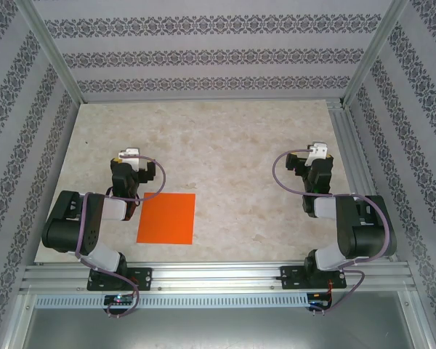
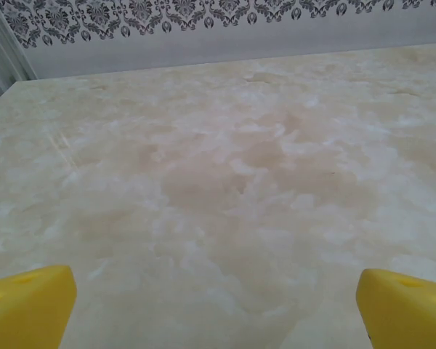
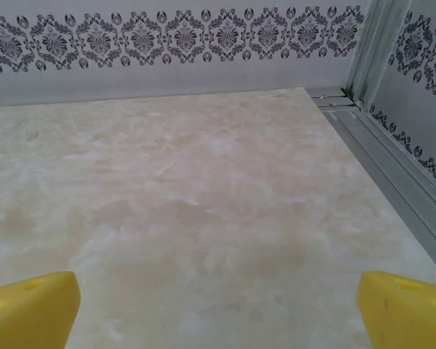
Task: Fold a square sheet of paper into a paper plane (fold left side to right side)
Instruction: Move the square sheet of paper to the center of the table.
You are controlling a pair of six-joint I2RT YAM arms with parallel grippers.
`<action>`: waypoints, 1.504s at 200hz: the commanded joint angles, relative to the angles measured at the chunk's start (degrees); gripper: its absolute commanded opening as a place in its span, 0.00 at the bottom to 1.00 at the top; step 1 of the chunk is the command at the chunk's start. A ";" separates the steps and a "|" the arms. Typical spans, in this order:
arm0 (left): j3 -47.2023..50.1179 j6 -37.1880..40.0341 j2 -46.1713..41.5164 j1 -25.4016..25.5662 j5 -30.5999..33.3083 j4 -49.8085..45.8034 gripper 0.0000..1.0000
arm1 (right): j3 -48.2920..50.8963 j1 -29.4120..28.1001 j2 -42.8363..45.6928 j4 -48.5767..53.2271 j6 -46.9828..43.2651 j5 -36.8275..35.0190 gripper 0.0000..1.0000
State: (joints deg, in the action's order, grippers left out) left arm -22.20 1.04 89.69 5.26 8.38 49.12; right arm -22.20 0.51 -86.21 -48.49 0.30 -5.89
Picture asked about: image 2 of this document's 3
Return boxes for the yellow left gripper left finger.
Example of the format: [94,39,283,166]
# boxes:
[0,264,77,349]

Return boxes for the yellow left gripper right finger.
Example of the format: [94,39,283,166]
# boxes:
[355,268,436,349]

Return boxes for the aluminium frame post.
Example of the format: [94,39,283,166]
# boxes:
[0,0,39,110]

